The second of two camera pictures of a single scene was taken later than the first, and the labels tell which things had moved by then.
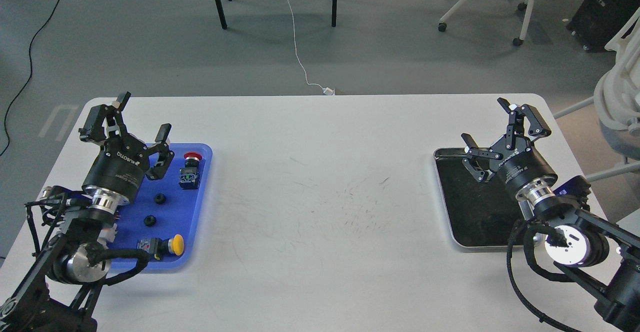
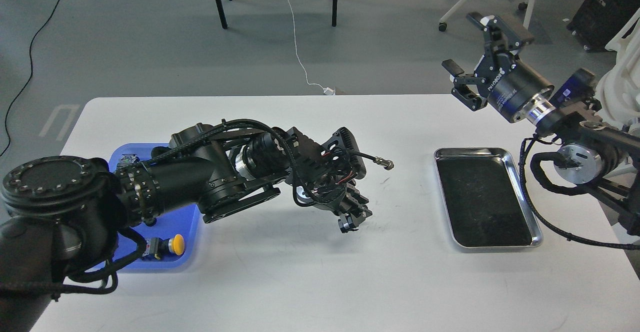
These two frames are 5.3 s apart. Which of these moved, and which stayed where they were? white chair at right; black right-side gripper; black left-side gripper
Moved: black left-side gripper; black right-side gripper
Stayed: white chair at right
